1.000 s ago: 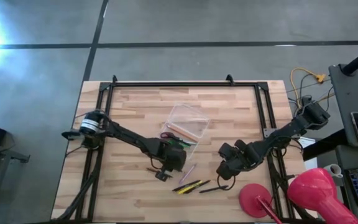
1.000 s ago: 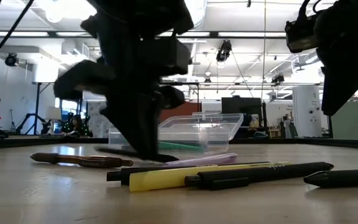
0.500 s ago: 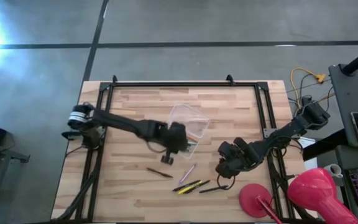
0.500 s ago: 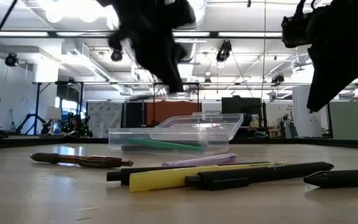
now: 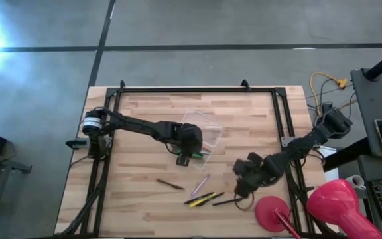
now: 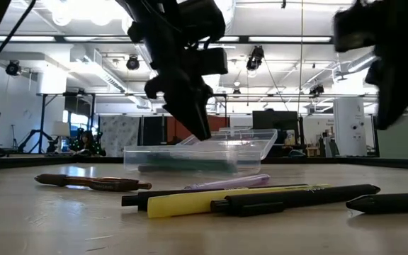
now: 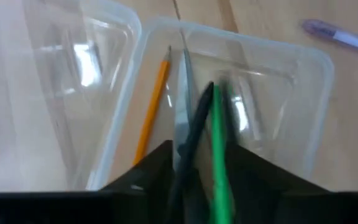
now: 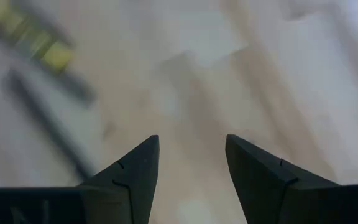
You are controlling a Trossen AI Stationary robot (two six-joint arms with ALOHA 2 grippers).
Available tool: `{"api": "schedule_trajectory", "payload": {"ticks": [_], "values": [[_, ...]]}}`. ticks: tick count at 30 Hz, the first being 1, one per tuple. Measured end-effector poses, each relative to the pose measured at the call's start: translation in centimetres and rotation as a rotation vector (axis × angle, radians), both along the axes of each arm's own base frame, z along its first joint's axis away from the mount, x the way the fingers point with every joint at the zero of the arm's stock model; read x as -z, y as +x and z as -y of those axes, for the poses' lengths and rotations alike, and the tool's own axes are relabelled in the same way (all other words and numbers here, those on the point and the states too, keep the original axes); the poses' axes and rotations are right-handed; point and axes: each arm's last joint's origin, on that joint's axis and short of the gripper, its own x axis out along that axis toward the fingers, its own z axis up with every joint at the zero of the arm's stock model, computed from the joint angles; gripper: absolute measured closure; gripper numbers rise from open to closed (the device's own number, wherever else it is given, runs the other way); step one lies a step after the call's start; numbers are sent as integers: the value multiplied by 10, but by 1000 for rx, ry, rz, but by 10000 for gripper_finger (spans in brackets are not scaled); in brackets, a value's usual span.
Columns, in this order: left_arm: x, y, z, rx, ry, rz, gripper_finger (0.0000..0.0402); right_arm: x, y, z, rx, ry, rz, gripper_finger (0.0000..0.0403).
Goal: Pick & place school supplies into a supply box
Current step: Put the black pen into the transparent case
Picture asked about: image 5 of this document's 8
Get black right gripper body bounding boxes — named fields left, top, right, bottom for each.
left=232, top=152, right=268, bottom=187

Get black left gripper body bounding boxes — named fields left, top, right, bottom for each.
left=177, top=123, right=204, bottom=157

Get green marker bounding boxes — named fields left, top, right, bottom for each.
left=176, top=151, right=204, bottom=159

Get yellow and black pens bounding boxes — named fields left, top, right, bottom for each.
left=196, top=191, right=225, bottom=208

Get brown pen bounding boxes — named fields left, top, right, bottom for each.
left=156, top=179, right=186, bottom=191

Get pink purple pen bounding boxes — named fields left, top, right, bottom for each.
left=190, top=173, right=211, bottom=197

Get clear plastic supply box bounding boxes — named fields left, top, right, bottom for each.
left=180, top=110, right=225, bottom=171

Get white paper sheet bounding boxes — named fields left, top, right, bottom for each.
left=318, top=145, right=340, bottom=183

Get pink-red desk lamp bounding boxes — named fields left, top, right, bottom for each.
left=255, top=179, right=382, bottom=239

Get black diagonal beam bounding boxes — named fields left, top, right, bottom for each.
left=322, top=137, right=371, bottom=173

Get black side clamp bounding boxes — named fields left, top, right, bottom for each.
left=65, top=138, right=89, bottom=150

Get white cup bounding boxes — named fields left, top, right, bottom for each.
left=345, top=174, right=367, bottom=199

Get grey side desk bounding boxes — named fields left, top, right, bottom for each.
left=350, top=68, right=382, bottom=159

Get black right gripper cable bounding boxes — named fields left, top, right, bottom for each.
left=233, top=191, right=255, bottom=212

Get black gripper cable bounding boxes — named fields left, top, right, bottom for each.
left=164, top=142, right=179, bottom=156
left=233, top=191, right=255, bottom=212

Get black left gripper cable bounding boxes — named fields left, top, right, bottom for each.
left=164, top=142, right=179, bottom=156

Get black aluminium table frame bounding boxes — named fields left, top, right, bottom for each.
left=54, top=78, right=340, bottom=238

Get black floor cables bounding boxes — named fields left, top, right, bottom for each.
left=306, top=78, right=358, bottom=119

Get yellow power cable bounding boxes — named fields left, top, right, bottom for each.
left=309, top=72, right=348, bottom=110

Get black cable bundle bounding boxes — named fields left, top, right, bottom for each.
left=60, top=179, right=107, bottom=235

